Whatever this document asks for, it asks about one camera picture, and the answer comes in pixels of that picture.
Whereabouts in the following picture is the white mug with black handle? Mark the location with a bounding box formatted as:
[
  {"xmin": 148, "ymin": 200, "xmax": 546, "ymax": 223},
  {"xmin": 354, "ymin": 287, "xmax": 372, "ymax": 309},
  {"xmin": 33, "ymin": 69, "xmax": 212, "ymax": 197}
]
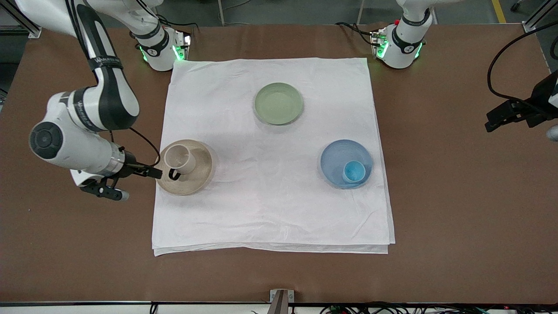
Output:
[{"xmin": 163, "ymin": 144, "xmax": 197, "ymax": 181}]

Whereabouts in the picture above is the blue cup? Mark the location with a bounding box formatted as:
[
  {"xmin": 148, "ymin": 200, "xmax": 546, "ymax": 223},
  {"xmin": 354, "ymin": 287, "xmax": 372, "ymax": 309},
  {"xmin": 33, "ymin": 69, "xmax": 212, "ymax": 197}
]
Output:
[{"xmin": 342, "ymin": 160, "xmax": 367, "ymax": 184}]

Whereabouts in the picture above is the beige plate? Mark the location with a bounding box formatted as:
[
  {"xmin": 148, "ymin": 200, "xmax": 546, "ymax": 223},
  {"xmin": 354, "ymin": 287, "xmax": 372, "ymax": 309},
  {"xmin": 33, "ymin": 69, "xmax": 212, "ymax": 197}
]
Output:
[{"xmin": 155, "ymin": 139, "xmax": 214, "ymax": 196}]

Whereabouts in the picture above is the green plate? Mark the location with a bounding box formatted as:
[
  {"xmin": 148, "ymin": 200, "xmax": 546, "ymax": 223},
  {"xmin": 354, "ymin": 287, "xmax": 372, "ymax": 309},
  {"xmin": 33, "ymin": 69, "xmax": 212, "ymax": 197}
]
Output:
[{"xmin": 253, "ymin": 82, "xmax": 305, "ymax": 126}]

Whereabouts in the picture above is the blue plate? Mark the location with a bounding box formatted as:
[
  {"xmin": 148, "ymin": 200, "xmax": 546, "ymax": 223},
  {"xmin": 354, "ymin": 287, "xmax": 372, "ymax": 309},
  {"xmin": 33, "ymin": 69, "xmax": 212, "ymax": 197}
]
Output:
[{"xmin": 320, "ymin": 139, "xmax": 374, "ymax": 190}]

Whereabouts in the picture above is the white cloth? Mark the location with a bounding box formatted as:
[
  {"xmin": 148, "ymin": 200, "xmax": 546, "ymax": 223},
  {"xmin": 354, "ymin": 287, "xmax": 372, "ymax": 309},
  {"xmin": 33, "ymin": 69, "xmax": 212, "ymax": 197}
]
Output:
[{"xmin": 151, "ymin": 58, "xmax": 396, "ymax": 257}]

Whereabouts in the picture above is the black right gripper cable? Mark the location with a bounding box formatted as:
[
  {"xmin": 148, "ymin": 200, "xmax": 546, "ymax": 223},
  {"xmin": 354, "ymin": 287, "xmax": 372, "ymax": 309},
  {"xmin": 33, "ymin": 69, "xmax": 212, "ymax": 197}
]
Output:
[{"xmin": 108, "ymin": 126, "xmax": 161, "ymax": 169}]

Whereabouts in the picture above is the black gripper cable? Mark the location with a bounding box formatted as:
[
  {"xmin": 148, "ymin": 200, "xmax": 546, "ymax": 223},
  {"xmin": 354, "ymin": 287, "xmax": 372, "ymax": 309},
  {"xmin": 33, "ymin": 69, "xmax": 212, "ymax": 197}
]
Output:
[
  {"xmin": 487, "ymin": 21, "xmax": 558, "ymax": 105},
  {"xmin": 108, "ymin": 126, "xmax": 161, "ymax": 169}
]

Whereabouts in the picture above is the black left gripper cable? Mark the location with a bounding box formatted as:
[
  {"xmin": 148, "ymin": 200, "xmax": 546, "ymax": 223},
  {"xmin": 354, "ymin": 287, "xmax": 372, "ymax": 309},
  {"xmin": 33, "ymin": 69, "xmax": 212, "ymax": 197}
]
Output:
[{"xmin": 487, "ymin": 21, "xmax": 558, "ymax": 105}]

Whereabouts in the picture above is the aluminium frame profile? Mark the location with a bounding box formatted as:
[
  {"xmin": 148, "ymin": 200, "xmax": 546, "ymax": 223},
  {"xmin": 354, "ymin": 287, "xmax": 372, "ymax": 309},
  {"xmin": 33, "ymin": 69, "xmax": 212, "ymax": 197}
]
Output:
[
  {"xmin": 0, "ymin": 0, "xmax": 43, "ymax": 39},
  {"xmin": 522, "ymin": 0, "xmax": 558, "ymax": 34}
]

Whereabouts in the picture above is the black right arm base cable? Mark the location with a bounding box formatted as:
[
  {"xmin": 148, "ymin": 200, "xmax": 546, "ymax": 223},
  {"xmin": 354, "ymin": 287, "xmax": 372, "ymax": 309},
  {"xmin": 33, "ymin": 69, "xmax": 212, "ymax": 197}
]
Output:
[{"xmin": 155, "ymin": 14, "xmax": 195, "ymax": 38}]

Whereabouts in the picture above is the black arm base cable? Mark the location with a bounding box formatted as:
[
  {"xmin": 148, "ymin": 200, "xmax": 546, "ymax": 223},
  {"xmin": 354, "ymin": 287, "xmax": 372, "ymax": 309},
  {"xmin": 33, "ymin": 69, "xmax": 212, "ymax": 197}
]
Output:
[
  {"xmin": 155, "ymin": 14, "xmax": 195, "ymax": 38},
  {"xmin": 335, "ymin": 21, "xmax": 376, "ymax": 48}
]

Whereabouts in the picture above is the black left arm base cable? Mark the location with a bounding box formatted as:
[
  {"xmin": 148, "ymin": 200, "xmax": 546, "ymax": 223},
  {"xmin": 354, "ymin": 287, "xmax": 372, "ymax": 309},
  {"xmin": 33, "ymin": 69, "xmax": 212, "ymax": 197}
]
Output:
[{"xmin": 335, "ymin": 21, "xmax": 376, "ymax": 48}]

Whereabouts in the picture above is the metal table edge bracket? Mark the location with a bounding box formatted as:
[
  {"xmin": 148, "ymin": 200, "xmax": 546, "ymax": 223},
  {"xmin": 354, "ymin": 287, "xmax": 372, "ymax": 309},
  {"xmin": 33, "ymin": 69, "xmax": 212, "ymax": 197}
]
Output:
[{"xmin": 268, "ymin": 289, "xmax": 295, "ymax": 314}]

